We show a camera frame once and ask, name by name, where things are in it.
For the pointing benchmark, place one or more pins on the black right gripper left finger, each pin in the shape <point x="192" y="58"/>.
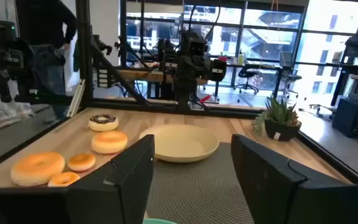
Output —
<point x="104" y="199"/>

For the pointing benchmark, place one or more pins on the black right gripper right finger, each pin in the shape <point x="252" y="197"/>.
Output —
<point x="275" y="193"/>

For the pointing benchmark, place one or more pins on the small golden donut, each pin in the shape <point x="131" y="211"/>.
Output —
<point x="81" y="166"/>

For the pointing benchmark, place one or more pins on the small yellow frosted donut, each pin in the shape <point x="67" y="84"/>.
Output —
<point x="57" y="182"/>

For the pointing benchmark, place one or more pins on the pink frosted sprinkled donut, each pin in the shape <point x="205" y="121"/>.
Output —
<point x="109" y="147"/>

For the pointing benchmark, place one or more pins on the large golden donut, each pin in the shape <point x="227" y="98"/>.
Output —
<point x="23" y="174"/>

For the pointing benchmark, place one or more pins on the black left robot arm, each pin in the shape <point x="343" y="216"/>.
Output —
<point x="185" y="90"/>

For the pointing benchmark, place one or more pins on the black background robot arm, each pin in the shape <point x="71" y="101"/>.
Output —
<point x="5" y="59"/>

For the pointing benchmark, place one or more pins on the red tape strip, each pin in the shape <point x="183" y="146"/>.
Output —
<point x="205" y="99"/>

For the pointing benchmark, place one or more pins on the green bottle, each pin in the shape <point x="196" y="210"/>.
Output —
<point x="240" y="59"/>

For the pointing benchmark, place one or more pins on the black office chair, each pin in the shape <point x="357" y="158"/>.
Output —
<point x="247" y="74"/>
<point x="291" y="77"/>

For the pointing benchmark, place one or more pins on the wooden desk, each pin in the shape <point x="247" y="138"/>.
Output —
<point x="141" y="76"/>

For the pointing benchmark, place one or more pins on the teal plate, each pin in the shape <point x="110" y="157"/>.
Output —
<point x="160" y="221"/>

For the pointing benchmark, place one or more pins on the green leafy vegetable toy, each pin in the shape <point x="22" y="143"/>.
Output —
<point x="283" y="130"/>

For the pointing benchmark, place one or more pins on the chocolate frosted donut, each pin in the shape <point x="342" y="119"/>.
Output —
<point x="98" y="126"/>

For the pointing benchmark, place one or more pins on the cream plate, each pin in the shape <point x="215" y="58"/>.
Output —
<point x="179" y="146"/>

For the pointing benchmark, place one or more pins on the grey round woven placemat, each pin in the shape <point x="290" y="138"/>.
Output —
<point x="191" y="193"/>

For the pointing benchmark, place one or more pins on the computer tower with purple light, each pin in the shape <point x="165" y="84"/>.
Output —
<point x="346" y="118"/>

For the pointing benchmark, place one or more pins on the white aluminium bars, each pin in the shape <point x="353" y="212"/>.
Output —
<point x="76" y="96"/>

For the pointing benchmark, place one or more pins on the black standing desk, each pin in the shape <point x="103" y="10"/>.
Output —
<point x="353" y="67"/>

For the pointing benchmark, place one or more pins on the person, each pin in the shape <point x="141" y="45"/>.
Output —
<point x="42" y="25"/>

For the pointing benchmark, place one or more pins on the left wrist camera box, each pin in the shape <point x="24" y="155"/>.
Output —
<point x="196" y="43"/>

